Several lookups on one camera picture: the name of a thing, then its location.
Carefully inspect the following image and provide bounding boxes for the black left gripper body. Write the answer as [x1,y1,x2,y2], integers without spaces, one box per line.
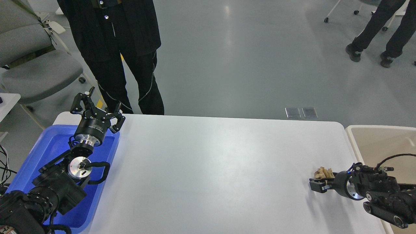
[74,111,111,147]

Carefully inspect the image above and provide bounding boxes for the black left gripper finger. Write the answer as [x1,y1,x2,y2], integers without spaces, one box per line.
[70,92,98,115]
[105,111,126,133]

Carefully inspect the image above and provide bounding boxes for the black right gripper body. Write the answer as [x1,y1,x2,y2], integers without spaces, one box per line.
[331,171,365,200]

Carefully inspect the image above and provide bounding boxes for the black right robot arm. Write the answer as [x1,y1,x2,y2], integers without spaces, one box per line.
[309,154,416,229]

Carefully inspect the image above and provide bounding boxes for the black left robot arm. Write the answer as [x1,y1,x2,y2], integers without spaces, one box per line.
[0,89,126,234]

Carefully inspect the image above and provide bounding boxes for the blue plastic tray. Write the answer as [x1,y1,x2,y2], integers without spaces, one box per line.
[1,125,120,234]

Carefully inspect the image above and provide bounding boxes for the beige plastic bin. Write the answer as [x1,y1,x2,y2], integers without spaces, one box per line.
[345,125,416,234]

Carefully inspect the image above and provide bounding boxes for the grey office chair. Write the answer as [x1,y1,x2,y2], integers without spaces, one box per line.
[0,0,86,130]

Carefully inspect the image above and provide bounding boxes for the right metal floor plate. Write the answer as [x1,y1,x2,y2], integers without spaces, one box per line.
[302,107,318,119]

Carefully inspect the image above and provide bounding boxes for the metal floor plate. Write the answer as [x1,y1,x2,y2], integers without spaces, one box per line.
[302,107,318,119]
[285,108,302,119]

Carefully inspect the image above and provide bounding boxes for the person in black clothes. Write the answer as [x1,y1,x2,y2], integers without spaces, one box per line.
[58,0,164,115]

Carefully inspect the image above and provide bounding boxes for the left metal floor plate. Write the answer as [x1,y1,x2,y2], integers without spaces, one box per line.
[285,108,302,119]

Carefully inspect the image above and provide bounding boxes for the white side table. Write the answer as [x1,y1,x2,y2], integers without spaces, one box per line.
[0,93,21,122]

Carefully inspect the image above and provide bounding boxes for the black cables at left edge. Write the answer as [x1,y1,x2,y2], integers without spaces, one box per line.
[0,145,17,187]

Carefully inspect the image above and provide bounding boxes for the white rolling table frame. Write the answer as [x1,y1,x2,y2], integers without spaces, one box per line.
[323,0,410,32]

